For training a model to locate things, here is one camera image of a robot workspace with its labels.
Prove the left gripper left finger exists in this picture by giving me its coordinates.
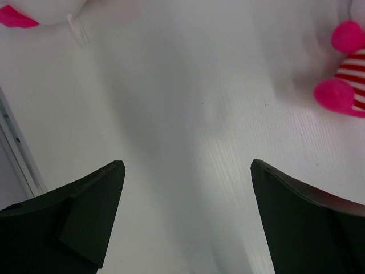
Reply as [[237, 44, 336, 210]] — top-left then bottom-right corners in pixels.
[[1, 160, 125, 273]]

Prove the white doll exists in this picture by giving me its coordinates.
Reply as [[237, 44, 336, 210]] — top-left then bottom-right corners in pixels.
[[313, 1, 364, 118], [1, 0, 88, 46]]

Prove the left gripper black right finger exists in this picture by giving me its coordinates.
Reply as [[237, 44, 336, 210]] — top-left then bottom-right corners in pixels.
[[250, 159, 364, 273]]

